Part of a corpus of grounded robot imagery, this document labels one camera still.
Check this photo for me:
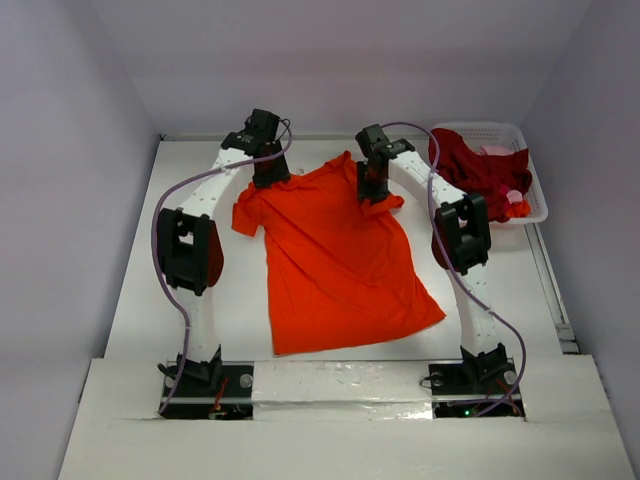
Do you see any orange t-shirt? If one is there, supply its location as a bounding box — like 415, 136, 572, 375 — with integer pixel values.
232, 151, 446, 356

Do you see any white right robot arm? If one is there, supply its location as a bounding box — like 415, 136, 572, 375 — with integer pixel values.
355, 124, 520, 401

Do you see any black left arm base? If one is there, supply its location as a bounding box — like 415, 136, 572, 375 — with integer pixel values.
159, 362, 254, 421

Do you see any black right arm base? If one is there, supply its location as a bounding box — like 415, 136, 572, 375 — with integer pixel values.
419, 363, 525, 419

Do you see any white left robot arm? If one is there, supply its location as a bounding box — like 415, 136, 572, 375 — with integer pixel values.
151, 109, 293, 401

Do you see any dark red t-shirt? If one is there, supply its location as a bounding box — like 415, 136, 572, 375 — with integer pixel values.
432, 128, 533, 223

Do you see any pink garment in basket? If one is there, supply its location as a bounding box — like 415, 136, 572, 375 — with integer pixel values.
479, 145, 514, 156

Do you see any white plastic basket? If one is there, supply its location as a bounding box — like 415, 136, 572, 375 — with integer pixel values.
429, 121, 548, 225

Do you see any orange-red garment in basket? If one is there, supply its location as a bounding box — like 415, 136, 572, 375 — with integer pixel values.
499, 199, 531, 223

